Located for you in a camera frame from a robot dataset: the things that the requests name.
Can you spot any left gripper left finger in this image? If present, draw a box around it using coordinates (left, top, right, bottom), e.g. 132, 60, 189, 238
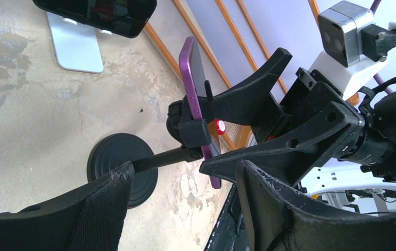
0, 162, 134, 250

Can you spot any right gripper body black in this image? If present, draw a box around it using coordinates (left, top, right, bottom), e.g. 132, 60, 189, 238
253, 67, 365, 164

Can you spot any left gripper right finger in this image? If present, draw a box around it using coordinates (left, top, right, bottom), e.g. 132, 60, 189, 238
235, 160, 396, 250

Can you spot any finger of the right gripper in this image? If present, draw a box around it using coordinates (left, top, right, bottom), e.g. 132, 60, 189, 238
205, 48, 292, 126
199, 101, 364, 186

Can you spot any black round-base stand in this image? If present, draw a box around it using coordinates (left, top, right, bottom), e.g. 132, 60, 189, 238
86, 98, 219, 208

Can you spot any purple-cased phone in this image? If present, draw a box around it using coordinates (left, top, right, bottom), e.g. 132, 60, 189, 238
178, 36, 223, 190

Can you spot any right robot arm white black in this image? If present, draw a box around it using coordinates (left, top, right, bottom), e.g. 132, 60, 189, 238
200, 48, 396, 189

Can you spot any black phone on silver stand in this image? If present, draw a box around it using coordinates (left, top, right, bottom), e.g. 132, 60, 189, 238
33, 0, 157, 38

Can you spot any silver phone stand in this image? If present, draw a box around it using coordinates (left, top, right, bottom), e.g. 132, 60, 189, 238
46, 12, 111, 74

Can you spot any orange wooden rack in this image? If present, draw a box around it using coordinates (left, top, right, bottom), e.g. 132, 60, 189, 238
144, 0, 361, 151

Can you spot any black base frame rail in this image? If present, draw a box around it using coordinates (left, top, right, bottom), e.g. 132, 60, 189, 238
204, 185, 249, 251

